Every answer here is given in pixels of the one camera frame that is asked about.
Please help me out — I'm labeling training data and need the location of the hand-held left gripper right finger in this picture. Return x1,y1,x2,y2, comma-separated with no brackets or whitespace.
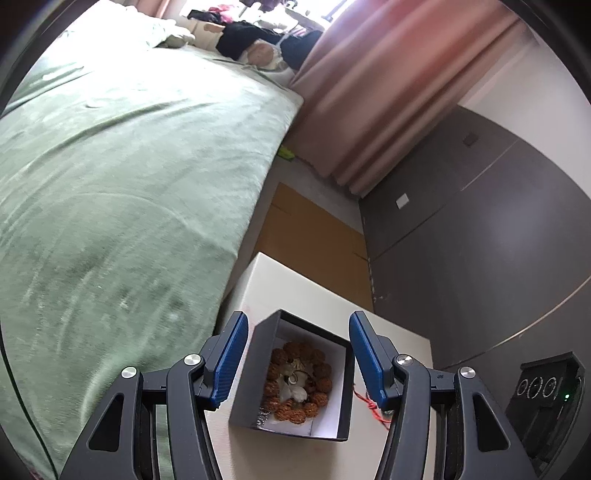
348,311,539,480

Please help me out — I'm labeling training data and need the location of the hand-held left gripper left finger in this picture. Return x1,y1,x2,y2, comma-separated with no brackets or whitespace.
60,311,250,480

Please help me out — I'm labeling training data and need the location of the black jewelry box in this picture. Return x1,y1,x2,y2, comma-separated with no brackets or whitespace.
229,309,355,443

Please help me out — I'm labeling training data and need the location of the red string bracelet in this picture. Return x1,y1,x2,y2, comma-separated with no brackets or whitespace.
353,390,394,430

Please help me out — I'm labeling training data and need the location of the brown bead bracelet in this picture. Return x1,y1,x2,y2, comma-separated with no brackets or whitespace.
261,340,334,423

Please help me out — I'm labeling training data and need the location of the white fabric flower jewelry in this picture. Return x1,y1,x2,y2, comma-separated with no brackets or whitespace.
276,362,308,402

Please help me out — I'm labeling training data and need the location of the flat cardboard sheet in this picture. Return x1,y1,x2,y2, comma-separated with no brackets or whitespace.
254,182,375,312

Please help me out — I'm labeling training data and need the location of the bed with green sheet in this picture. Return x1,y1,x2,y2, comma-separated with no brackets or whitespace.
0,0,303,480

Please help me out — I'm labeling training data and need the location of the pink curtain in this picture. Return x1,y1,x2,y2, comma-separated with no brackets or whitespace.
288,0,532,199

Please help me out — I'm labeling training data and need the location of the white brown cushion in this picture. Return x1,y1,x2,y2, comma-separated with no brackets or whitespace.
240,39,290,71

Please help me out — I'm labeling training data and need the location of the beige pillow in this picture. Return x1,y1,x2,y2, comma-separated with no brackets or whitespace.
164,28,197,49

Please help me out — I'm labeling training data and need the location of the pile of dark clothes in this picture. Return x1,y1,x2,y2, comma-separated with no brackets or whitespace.
187,2,324,70

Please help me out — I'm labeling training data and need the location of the pale green quilt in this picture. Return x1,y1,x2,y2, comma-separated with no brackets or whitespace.
134,9,185,47

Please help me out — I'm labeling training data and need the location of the black cable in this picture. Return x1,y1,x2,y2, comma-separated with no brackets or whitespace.
0,337,59,480

